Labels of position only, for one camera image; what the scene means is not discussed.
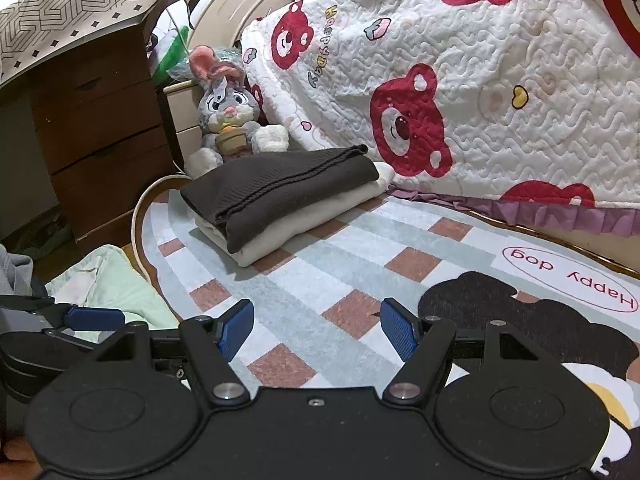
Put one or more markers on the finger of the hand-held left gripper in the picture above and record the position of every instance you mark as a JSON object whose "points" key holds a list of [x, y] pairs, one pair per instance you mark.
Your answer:
{"points": [[95, 317]]}

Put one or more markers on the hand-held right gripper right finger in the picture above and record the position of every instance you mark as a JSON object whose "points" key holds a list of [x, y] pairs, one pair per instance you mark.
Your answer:
{"points": [[398, 329]]}

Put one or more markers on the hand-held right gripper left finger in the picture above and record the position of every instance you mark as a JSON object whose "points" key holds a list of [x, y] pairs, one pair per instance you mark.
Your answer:
{"points": [[234, 329]]}

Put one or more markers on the light green cloth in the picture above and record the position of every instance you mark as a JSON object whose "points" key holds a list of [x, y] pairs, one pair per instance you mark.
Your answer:
{"points": [[125, 285]]}

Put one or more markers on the checkered cartoon floor rug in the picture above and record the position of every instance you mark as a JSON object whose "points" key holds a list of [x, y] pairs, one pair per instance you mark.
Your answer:
{"points": [[350, 260]]}

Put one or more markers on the dark cloth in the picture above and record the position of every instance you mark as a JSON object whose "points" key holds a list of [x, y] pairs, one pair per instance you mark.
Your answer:
{"points": [[50, 240]]}

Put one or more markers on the grey cloth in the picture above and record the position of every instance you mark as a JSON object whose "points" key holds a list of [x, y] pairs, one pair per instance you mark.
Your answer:
{"points": [[15, 270]]}

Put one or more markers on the cream folded garment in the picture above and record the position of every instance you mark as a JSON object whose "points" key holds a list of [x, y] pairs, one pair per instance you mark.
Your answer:
{"points": [[285, 237]]}

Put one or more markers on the dark brown folded sweater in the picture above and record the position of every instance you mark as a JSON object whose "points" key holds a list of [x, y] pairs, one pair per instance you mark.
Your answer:
{"points": [[280, 185]]}

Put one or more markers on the brown wooden desk with drawers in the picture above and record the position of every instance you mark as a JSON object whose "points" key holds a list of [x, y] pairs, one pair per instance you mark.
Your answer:
{"points": [[100, 160]]}

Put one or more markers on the bed with purple skirt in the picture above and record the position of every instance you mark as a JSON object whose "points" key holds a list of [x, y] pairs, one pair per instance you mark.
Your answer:
{"points": [[575, 220]]}

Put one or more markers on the grey plush rabbit toy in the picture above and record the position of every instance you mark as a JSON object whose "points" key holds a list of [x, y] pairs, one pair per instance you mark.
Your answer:
{"points": [[227, 107]]}

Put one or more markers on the cream nightstand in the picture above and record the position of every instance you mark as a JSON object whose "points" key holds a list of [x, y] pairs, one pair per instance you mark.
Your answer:
{"points": [[182, 110]]}

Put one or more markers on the green plastic bag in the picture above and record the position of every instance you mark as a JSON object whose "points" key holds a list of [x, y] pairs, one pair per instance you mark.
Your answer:
{"points": [[170, 57]]}

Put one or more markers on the white quilt with red bears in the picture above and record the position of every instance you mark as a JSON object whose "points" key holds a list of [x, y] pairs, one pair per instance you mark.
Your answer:
{"points": [[500, 60]]}

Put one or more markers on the geometric patterned desk cloth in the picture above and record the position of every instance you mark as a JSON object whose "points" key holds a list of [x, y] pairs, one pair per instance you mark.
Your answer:
{"points": [[75, 5]]}

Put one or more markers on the cream bed headboard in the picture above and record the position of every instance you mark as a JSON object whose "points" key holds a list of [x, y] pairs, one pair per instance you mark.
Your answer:
{"points": [[235, 0]]}

